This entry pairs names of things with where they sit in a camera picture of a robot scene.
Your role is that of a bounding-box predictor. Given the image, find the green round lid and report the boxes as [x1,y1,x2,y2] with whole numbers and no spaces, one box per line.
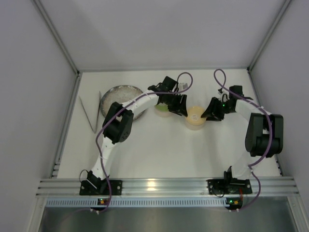
[154,103,169,112]

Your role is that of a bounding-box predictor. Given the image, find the beige round lid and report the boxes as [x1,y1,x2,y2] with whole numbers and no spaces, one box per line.
[185,106,206,126]

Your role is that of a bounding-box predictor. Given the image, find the steel lunch container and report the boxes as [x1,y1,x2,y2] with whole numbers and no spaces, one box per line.
[154,108,171,117]
[185,121,205,131]

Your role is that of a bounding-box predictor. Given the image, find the steel tongs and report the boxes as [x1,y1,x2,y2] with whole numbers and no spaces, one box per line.
[78,91,102,133]

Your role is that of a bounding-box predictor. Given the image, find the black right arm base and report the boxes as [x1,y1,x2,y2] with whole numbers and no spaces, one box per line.
[207,168,253,197]

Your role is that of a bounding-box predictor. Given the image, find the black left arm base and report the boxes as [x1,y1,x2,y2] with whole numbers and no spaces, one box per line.
[79,171,123,196]

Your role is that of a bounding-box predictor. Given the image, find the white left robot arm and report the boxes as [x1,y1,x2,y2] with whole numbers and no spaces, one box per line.
[81,76,193,195]

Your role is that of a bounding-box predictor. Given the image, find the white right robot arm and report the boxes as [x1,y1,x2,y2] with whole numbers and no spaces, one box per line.
[201,86,284,186]

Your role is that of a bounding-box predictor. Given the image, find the speckled ceramic plate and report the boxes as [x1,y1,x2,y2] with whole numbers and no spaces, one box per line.
[100,85,143,117]

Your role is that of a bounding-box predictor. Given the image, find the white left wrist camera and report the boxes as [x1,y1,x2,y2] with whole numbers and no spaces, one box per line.
[178,83,188,92]

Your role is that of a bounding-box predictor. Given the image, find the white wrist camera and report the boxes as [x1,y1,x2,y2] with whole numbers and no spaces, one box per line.
[218,89,226,100]
[178,83,188,92]

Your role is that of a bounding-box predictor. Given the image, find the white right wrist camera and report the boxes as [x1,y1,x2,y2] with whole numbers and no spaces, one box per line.
[218,89,226,100]

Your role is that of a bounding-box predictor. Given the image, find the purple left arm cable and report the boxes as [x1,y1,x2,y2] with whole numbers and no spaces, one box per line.
[95,72,194,215]

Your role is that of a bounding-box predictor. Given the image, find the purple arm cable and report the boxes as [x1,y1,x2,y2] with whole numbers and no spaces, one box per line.
[213,69,273,213]
[95,72,194,215]

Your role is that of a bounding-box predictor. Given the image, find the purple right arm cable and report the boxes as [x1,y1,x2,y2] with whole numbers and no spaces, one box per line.
[213,69,273,213]

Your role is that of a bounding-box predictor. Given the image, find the grey slotted cable duct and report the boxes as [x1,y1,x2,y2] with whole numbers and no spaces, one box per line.
[45,197,228,208]

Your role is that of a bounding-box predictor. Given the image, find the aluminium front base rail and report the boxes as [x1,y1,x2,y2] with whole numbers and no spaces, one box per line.
[36,176,299,197]

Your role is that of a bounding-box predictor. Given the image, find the aluminium frame rail left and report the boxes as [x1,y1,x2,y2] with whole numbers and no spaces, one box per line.
[32,0,81,178]

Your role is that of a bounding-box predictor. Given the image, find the aluminium frame post right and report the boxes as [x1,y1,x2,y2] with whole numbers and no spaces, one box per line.
[247,0,294,73]

